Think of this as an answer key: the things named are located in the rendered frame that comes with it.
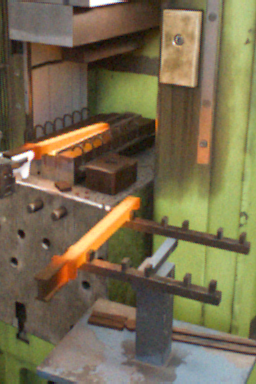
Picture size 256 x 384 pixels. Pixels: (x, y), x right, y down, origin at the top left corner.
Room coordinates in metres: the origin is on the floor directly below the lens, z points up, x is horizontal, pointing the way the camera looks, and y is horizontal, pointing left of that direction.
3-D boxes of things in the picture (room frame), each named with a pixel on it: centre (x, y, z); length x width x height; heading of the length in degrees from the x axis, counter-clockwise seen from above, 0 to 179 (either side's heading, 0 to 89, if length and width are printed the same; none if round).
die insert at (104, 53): (1.78, -0.06, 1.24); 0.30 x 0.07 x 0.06; 145
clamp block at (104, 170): (1.54, -0.07, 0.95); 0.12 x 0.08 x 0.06; 145
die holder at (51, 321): (1.74, -0.06, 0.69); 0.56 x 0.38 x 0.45; 145
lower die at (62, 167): (1.76, -0.01, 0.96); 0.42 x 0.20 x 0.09; 145
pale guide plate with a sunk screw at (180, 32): (1.52, -0.22, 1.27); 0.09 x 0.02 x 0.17; 55
